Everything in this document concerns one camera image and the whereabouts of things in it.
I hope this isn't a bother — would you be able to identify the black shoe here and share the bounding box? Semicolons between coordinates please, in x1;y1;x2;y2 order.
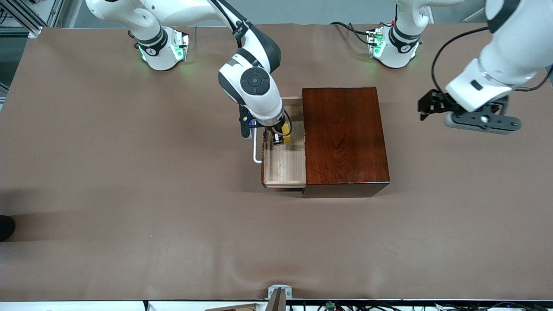
0;215;16;242

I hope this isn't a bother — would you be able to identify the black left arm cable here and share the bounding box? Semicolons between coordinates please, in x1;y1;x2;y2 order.
431;27;491;94

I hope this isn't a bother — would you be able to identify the dark brown wooden cabinet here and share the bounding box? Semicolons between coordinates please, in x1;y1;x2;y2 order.
302;87;391;198

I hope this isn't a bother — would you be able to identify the metal base connector plate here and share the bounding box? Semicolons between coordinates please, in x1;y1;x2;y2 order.
366;28;386;57
172;28;190;62

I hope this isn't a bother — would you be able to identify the black base cable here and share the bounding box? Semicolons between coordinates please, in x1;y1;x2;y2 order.
330;21;373;46

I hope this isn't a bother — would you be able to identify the light wood drawer white handle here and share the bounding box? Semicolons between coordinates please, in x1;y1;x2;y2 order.
253;96;307;189

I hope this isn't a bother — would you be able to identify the table cover sheet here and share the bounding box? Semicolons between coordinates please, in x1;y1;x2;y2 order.
0;22;553;301

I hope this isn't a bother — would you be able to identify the aluminium frame profile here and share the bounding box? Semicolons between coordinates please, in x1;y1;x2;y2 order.
0;0;65;38

